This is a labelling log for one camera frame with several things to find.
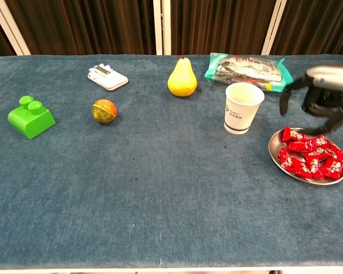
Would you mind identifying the white paper cup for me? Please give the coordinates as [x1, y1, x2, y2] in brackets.
[224, 82, 266, 135]

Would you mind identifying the red candy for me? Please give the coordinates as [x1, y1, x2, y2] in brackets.
[325, 144, 343, 160]
[302, 148, 329, 160]
[277, 147, 295, 172]
[288, 141, 309, 152]
[321, 159, 343, 180]
[307, 135, 329, 151]
[292, 158, 312, 179]
[282, 126, 308, 143]
[308, 158, 325, 179]

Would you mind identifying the blue table cloth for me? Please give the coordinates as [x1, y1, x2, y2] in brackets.
[0, 54, 343, 271]

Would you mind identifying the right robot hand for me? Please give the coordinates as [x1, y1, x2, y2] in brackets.
[279, 63, 343, 135]

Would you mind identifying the green building block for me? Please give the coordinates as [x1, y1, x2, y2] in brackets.
[7, 95, 57, 140]

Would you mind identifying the white frame post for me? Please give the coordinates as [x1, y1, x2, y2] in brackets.
[261, 0, 288, 56]
[153, 0, 163, 56]
[162, 0, 172, 56]
[0, 0, 32, 57]

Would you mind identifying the silver metal plate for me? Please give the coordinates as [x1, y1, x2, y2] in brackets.
[268, 127, 343, 186]

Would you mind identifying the white folding stand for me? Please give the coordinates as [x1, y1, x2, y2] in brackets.
[87, 64, 129, 92]

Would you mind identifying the teal snack bag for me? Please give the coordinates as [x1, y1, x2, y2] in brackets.
[204, 52, 294, 94]

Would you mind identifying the red green ball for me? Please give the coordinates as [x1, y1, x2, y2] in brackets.
[91, 99, 118, 124]

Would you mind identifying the yellow pear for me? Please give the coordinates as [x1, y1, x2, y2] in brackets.
[167, 56, 198, 98]

